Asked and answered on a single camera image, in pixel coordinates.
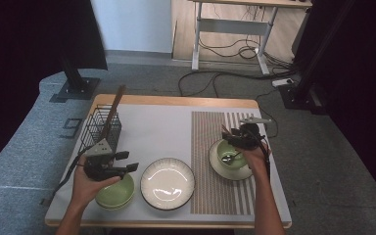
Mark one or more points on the white metal desk frame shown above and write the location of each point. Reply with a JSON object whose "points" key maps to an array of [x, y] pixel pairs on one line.
{"points": [[231, 26]]}

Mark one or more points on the black curtain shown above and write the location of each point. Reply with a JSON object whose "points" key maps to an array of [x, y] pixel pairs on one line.
{"points": [[365, 81], [29, 49]]}

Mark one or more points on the black metal stand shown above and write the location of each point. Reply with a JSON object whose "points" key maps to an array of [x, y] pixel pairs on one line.
{"points": [[297, 98]]}

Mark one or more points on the brown wooden utensil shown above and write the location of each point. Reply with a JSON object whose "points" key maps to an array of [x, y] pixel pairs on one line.
{"points": [[117, 101]]}

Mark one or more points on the black stand with base plate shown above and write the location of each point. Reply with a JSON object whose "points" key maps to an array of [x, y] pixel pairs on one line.
{"points": [[75, 89]]}

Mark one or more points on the white ribbed plate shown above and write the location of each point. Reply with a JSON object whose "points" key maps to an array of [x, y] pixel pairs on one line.
{"points": [[166, 186]]}

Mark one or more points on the brown wooden chopstick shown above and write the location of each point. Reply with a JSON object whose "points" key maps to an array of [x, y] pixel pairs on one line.
{"points": [[229, 130], [224, 128]]}

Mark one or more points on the dark metal spoon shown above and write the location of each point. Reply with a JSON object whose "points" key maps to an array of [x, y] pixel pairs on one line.
{"points": [[226, 158]]}

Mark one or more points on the green bowl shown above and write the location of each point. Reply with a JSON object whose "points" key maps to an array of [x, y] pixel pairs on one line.
{"points": [[218, 169], [225, 150], [114, 208], [120, 192]]}

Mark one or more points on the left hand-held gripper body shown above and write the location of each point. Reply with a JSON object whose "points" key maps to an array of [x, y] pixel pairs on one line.
{"points": [[101, 166]]}

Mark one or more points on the person's left hand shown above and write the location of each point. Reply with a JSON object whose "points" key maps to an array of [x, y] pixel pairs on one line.
{"points": [[88, 189]]}

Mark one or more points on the white power strip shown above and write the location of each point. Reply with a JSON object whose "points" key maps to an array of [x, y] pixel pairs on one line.
{"points": [[282, 82]]}

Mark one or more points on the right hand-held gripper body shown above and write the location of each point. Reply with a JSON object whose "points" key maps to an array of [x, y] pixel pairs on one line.
{"points": [[251, 137]]}

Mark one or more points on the striped brown placemat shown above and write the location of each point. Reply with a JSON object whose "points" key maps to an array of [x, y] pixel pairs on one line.
{"points": [[209, 130]]}

